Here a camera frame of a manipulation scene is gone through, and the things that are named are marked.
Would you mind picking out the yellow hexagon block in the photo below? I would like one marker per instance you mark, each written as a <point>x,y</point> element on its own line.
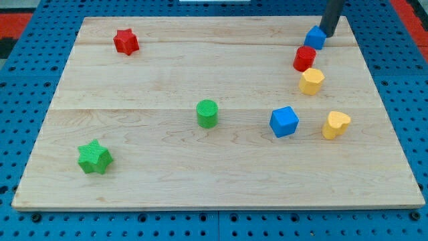
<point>311,81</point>

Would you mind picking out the yellow heart block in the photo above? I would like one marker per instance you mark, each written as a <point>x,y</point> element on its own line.
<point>335,124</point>

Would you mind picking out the light wooden board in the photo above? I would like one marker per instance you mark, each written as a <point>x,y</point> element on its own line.
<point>142,108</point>

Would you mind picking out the green cylinder block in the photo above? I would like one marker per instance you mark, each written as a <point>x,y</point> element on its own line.
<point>207,113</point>

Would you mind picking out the blue cube block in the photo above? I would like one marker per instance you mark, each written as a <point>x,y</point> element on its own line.
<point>284,121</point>

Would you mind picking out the red cylinder block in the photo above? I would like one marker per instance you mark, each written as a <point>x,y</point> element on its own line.
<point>304,58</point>

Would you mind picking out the red star block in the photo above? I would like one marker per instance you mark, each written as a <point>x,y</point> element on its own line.
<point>126,41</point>

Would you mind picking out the green star block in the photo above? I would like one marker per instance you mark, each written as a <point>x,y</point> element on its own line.
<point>94,158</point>

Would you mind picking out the blue pentagon block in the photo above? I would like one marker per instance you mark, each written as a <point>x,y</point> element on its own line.
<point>315,38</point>

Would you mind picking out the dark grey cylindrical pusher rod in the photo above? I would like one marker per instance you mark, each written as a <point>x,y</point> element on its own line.
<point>331,16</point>

